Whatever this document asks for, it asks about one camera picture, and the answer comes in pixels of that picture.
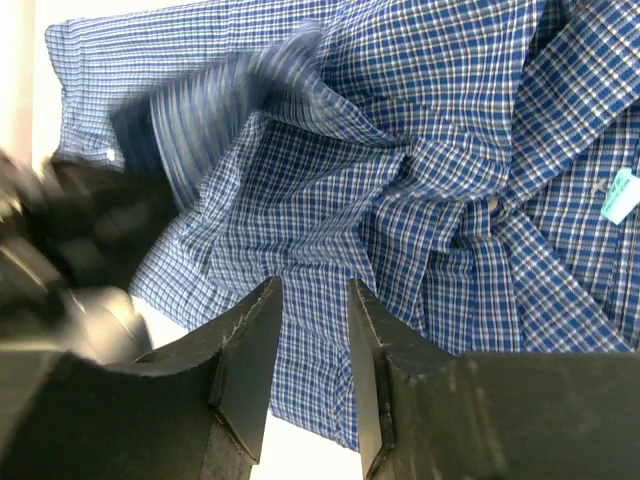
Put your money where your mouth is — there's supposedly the blue checked long sleeve shirt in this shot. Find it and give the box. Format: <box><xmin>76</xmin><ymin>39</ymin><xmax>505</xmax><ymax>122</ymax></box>
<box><xmin>45</xmin><ymin>1</ymin><xmax>639</xmax><ymax>449</ymax></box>

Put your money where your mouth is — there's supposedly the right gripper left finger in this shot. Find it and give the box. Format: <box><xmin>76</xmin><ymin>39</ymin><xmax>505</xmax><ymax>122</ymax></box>
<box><xmin>1</xmin><ymin>277</ymin><xmax>283</xmax><ymax>479</ymax></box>

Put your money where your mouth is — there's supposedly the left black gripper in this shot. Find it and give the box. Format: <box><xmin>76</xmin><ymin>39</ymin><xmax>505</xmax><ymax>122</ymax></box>
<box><xmin>1</xmin><ymin>155</ymin><xmax>178</xmax><ymax>360</ymax></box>

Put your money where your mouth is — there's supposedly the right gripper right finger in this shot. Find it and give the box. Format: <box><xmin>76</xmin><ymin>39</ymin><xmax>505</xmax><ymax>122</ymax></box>
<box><xmin>348</xmin><ymin>279</ymin><xmax>639</xmax><ymax>479</ymax></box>

